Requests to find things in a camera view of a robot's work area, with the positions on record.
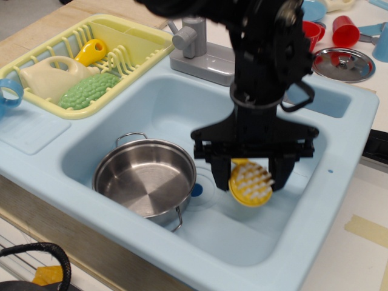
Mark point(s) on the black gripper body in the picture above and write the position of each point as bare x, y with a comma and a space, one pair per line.
255, 133

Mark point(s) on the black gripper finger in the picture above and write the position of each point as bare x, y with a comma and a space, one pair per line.
280, 168
221, 170

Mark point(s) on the yellow round dish brush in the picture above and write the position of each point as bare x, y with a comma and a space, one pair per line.
250, 183

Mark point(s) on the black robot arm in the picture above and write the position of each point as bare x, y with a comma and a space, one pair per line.
271, 54

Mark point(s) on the stainless steel pot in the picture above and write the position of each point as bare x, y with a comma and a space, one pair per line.
153, 178

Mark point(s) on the steel pot lid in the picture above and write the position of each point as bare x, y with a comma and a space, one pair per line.
342, 64

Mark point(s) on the light blue toy sink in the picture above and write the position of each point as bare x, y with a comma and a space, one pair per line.
221, 245

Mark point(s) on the grey toy faucet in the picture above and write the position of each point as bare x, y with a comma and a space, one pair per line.
195, 56

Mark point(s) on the black object right edge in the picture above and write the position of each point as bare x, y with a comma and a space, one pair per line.
376, 146

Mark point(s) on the beige masking tape strip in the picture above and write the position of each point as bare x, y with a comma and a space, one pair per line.
368, 230

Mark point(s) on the red toy mug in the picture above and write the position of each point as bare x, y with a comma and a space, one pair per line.
313, 32

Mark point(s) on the red toy cup right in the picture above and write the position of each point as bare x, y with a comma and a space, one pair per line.
345, 32

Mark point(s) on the light blue plate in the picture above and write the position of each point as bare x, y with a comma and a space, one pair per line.
313, 11

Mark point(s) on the cream toy item top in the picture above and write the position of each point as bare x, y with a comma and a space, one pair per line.
338, 5

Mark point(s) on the yellow dish drying rack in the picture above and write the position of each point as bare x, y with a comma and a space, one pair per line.
132, 49

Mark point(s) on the blue cup at right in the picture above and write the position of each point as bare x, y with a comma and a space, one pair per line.
380, 51

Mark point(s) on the blue cup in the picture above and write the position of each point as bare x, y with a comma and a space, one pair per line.
380, 51
11, 95

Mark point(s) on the green bumpy toy vegetable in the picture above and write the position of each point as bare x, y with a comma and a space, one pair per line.
87, 90

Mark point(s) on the cream toy jug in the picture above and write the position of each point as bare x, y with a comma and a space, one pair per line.
52, 77

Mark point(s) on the yellow tape piece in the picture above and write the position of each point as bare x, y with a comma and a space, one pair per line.
48, 275

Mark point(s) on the wooden board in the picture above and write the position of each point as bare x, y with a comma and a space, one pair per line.
27, 24

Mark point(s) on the blue cup at left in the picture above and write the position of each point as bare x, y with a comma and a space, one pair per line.
11, 95

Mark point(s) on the blue handled utensil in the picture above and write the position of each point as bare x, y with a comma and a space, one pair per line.
371, 33

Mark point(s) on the orange yellow toy handle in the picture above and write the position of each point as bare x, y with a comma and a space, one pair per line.
94, 50

